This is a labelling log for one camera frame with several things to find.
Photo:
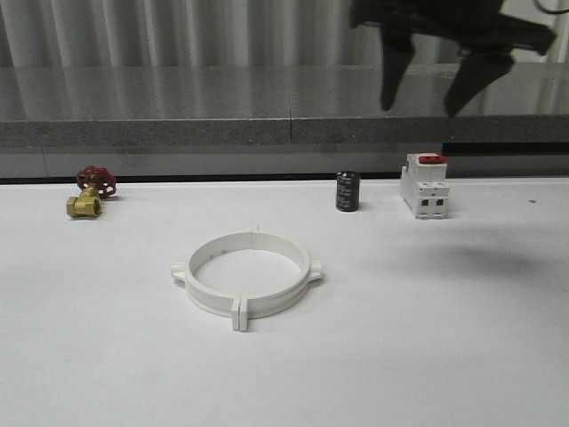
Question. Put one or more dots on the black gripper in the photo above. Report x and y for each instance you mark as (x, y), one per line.
(477, 26)

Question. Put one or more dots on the white half-ring pipe clamp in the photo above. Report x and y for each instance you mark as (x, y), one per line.
(277, 273)

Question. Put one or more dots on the black cylindrical capacitor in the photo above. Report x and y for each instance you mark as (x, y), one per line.
(347, 191)

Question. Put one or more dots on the grey stone counter ledge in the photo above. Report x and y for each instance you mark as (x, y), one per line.
(160, 122)

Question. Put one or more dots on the brass valve red handwheel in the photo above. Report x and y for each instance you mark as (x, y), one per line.
(96, 183)

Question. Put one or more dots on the white circuit breaker red switch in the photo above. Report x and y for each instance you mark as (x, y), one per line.
(423, 185)

